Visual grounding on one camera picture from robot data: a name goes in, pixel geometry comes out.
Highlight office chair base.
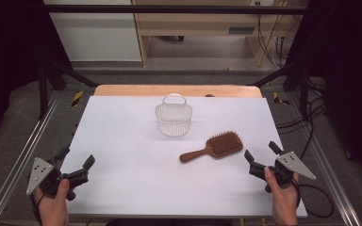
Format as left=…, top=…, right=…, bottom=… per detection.
left=155, top=35, right=186, bottom=42

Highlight wooden table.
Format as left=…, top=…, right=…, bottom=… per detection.
left=93, top=84, right=263, bottom=98

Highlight black curtain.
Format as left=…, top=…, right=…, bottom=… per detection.
left=286, top=0, right=362, bottom=189
left=0, top=0, right=74, bottom=152

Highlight light wooden desk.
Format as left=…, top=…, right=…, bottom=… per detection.
left=131, top=0, right=309, bottom=68

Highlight aluminium rail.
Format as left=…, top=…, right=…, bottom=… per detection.
left=0, top=90, right=62, bottom=226
left=307, top=135, right=362, bottom=226

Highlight black floor cables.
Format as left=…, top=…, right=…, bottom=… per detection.
left=275, top=78, right=329, bottom=159

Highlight black metal frame stand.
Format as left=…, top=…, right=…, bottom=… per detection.
left=37, top=59, right=99, bottom=120
left=250, top=60, right=310, bottom=119

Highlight brown wooden paddle hairbrush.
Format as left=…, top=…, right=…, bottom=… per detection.
left=178, top=130, right=244, bottom=164

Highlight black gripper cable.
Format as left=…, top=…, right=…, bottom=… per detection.
left=290, top=178, right=335, bottom=219
left=30, top=192, right=47, bottom=226

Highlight person's right hand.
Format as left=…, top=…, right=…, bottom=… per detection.
left=263, top=167, right=301, bottom=226

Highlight white cabinet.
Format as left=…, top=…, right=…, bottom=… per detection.
left=42, top=0, right=143, bottom=62

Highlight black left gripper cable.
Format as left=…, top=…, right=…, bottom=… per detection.
left=30, top=192, right=47, bottom=226

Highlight hanging black cables bundle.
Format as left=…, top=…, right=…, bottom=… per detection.
left=255, top=1, right=288, bottom=69

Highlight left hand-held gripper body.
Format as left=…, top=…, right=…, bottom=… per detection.
left=25, top=155, right=91, bottom=202

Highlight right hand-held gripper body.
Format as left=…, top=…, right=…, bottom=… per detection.
left=248, top=151, right=317, bottom=194

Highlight black horizontal frame bar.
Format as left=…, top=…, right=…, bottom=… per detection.
left=43, top=4, right=309, bottom=14

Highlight person's dark clothing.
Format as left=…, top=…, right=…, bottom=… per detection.
left=106, top=218, right=234, bottom=226

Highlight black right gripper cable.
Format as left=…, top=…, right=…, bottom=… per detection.
left=290, top=178, right=335, bottom=219

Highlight yellow black striped tape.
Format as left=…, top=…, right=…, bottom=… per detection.
left=71, top=89, right=85, bottom=107
left=272, top=91, right=291, bottom=106

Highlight white plastic mesh basket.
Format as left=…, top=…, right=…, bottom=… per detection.
left=155, top=92, right=193, bottom=138

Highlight person's left hand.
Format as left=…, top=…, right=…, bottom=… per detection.
left=32, top=178, right=72, bottom=226

